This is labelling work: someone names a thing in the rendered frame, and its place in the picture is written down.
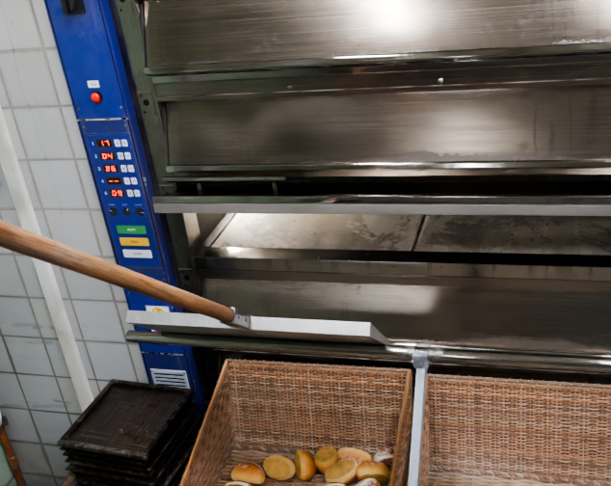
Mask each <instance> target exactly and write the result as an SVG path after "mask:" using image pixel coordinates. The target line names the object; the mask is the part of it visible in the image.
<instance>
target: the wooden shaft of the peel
mask: <svg viewBox="0 0 611 486"><path fill-rule="evenodd" d="M0 247H2V248H5V249H8V250H11V251H14V252H17V253H20V254H23V255H25V256H28V257H33V258H36V259H39V260H42V261H45V262H48V263H51V264H54V265H57V266H60V267H62V268H65V269H67V270H70V271H73V272H76V273H79V274H82V275H85V276H88V277H91V278H94V279H97V280H100V281H103V282H105V283H108V284H113V285H116V286H119V287H122V288H125V289H128V290H131V291H134V292H137V293H140V294H143V295H145V296H148V297H151V298H154V299H157V300H160V301H163V302H166V303H169V304H172V305H175V306H178V307H181V308H183V309H186V310H189V311H194V312H197V313H200V314H203V315H205V316H208V317H211V318H214V319H217V320H220V321H223V322H230V321H231V320H232V319H233V316H234V312H233V310H232V309H231V308H228V307H225V306H223V305H220V304H218V303H215V302H212V301H210V300H207V299H205V298H202V297H199V296H198V295H195V294H193V293H190V292H187V291H185V290H182V289H180V288H177V287H174V286H172V285H169V284H167V283H162V282H160V281H157V280H155V279H153V278H150V277H148V276H145V275H143V274H140V273H137V272H135V271H132V270H130V269H127V268H124V267H122V266H119V265H117V264H115V263H112V262H110V261H107V260H105V259H102V258H99V257H97V256H93V255H90V254H87V253H85V252H82V251H80V250H77V249H74V248H72V247H69V246H68V245H65V244H62V243H60V242H57V241H55V240H52V239H49V238H47V237H44V236H42V235H39V234H36V233H34V232H31V231H29V230H26V229H23V228H20V227H18V226H15V225H12V224H10V223H7V222H5V221H2V220H0Z"/></svg>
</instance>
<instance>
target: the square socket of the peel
mask: <svg viewBox="0 0 611 486"><path fill-rule="evenodd" d="M231 309H232V310H233V312H234V316H233V319H232V320H231V321H230V322H223V321H220V323H222V324H225V325H227V326H230V327H233V328H242V329H249V326H250V316H251V314H250V313H248V312H246V311H243V310H239V309H236V308H231Z"/></svg>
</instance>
